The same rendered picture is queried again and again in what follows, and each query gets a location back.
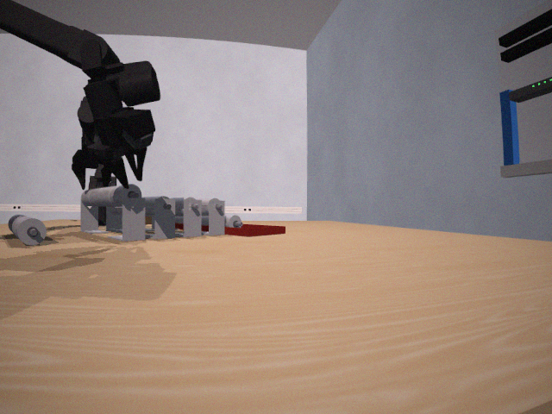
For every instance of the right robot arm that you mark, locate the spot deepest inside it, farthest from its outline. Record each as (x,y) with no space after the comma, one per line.
(110,85)

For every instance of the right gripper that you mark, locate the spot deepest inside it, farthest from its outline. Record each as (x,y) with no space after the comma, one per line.
(114,156)

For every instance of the red rectangular tray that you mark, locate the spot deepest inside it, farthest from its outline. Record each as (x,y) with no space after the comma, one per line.
(246,229)

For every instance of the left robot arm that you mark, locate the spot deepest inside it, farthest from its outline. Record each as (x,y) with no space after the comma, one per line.
(87,124)

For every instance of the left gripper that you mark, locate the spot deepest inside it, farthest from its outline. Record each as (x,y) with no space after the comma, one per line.
(78,164)

